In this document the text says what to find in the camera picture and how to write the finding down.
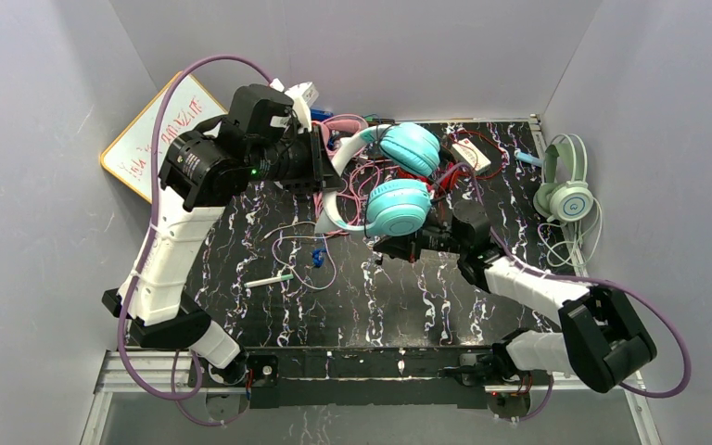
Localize light blue pen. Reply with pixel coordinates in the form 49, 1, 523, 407
515, 150, 543, 168

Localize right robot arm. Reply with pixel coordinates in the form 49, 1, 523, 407
374, 201, 657, 393

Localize teal white cat-ear headphones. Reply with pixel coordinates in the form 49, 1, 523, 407
314, 122, 439, 237

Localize white green marker pen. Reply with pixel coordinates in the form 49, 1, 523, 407
243, 273, 294, 288

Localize white board yellow frame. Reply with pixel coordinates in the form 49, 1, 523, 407
99, 75, 226, 202

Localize blue black tool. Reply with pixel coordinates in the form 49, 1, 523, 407
310, 108, 334, 122

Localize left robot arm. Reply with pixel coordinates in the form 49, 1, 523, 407
102, 83, 341, 369

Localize black table front rail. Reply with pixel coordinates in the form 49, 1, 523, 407
186, 347, 532, 412

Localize pink headphones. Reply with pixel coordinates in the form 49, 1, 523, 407
319, 113, 369, 152

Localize red headphones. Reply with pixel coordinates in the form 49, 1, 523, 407
432, 162, 473, 199

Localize mint green headphones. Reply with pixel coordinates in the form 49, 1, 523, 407
533, 133, 604, 268

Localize white red small box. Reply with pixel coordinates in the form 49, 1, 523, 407
451, 138, 491, 174

